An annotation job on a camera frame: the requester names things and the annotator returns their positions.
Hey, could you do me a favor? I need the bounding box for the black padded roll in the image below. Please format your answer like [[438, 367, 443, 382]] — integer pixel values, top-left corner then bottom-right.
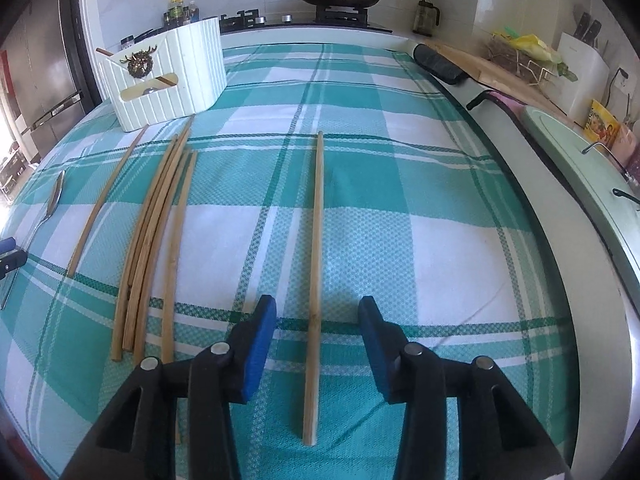
[[412, 44, 473, 86]]

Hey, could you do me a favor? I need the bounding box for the pink pot with black handle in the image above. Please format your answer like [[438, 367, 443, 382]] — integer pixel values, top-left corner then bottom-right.
[[466, 89, 531, 131]]

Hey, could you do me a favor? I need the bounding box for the wooden cutting board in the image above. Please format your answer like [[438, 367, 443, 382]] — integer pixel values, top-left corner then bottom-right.
[[430, 40, 586, 127]]

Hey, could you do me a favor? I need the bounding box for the pale green appliance lid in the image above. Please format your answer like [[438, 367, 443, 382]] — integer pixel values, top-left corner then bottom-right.
[[522, 106, 640, 286]]

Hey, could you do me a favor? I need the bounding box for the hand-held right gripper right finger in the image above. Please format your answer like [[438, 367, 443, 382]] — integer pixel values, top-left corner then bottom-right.
[[356, 295, 572, 480]]

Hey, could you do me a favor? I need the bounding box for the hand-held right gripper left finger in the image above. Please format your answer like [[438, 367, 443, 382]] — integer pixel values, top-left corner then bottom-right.
[[60, 295, 278, 480]]

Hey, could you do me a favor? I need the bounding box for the black gas stove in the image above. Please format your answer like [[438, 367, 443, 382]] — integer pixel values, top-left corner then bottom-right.
[[217, 6, 393, 34]]

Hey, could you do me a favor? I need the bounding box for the yellow snack packet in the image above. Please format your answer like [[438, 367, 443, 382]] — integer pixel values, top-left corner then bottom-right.
[[582, 99, 621, 148]]

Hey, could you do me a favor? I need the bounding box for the bronze deer head ornament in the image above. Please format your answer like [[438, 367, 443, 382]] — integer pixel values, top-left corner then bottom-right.
[[120, 45, 158, 79]]

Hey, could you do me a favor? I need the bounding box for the white ribbed storage basket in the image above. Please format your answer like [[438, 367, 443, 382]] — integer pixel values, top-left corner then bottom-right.
[[96, 16, 227, 133]]

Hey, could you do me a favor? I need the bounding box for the metal spoon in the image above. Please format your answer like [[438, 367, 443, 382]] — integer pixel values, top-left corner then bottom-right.
[[22, 169, 67, 251]]

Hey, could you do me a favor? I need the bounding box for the steel refrigerator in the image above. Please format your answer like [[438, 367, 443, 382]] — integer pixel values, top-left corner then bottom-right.
[[0, 0, 96, 161]]

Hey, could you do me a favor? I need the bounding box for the glass jar with black frame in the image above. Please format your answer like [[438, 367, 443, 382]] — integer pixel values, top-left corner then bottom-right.
[[414, 0, 441, 37]]

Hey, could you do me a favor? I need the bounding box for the white knife block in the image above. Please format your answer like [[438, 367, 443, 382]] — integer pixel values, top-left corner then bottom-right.
[[555, 32, 611, 118]]

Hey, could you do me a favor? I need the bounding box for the green plaid tablecloth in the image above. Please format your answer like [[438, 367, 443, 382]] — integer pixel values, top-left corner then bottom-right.
[[0, 42, 581, 480]]

